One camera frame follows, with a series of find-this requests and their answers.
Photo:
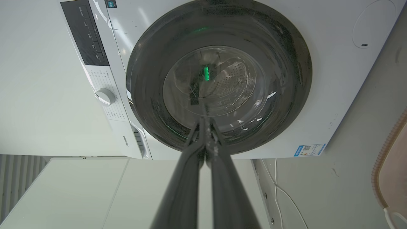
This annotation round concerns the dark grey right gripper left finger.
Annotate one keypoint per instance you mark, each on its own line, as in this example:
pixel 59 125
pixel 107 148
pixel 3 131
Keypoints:
pixel 181 190

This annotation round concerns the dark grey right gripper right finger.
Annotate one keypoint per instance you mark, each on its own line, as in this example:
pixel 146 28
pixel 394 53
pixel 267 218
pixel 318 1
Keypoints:
pixel 229 197

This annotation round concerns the beige woven basket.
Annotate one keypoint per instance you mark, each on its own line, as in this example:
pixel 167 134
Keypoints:
pixel 392 171

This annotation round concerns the white cabinet panel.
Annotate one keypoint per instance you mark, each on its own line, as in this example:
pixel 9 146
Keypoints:
pixel 95 194

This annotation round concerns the blue energy label sticker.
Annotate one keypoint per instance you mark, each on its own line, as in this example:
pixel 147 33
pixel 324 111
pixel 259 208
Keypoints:
pixel 309 149

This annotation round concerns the silver washing machine dial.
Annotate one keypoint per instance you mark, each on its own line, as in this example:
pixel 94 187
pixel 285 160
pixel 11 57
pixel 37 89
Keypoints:
pixel 105 96

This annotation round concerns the dark round washing machine door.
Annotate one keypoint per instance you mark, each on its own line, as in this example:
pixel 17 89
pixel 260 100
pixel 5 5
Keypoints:
pixel 219 70

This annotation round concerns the white front-load washing machine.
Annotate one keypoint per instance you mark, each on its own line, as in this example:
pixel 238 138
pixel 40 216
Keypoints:
pixel 334 79

